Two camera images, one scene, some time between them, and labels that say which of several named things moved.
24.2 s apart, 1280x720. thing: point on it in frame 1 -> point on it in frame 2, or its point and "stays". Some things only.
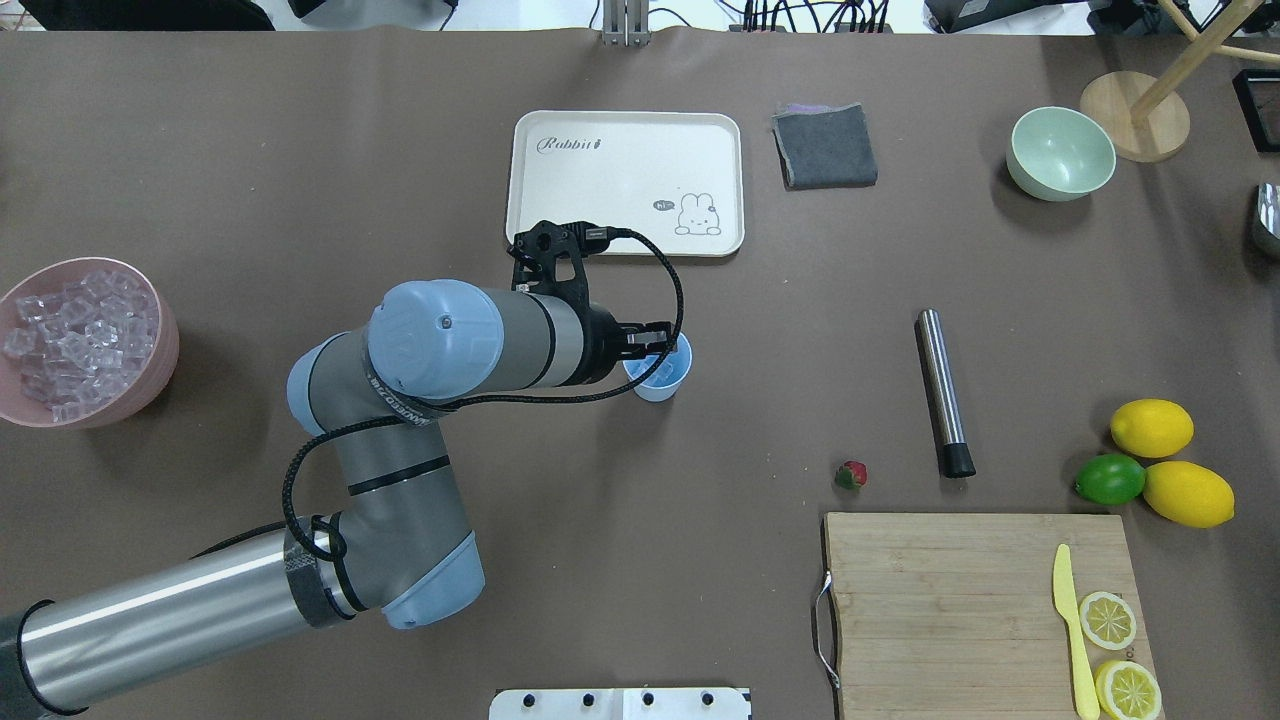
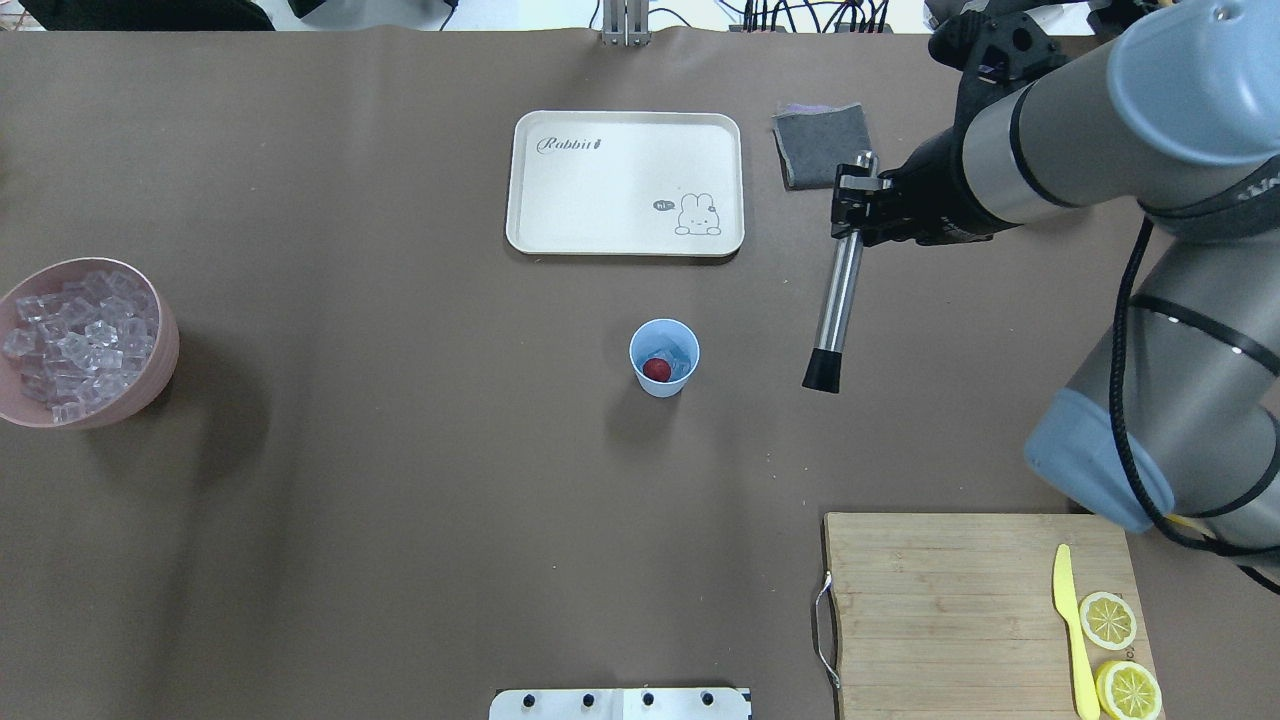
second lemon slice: [1126, 690] stays
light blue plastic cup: [664, 384] stays
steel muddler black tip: [957, 458] -> [823, 371]
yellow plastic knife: [1065, 604] stays
